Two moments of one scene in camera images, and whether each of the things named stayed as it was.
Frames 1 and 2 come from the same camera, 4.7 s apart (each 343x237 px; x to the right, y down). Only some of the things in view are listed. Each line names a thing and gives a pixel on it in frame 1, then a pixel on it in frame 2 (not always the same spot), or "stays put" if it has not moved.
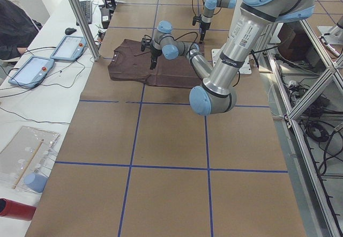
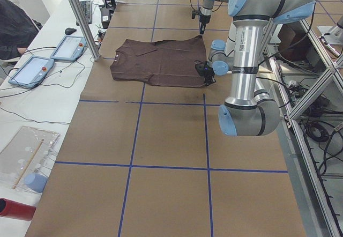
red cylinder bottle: [13, 209] stays put
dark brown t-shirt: [128, 61] stays put
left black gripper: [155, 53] -> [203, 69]
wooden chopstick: [27, 164] stays put
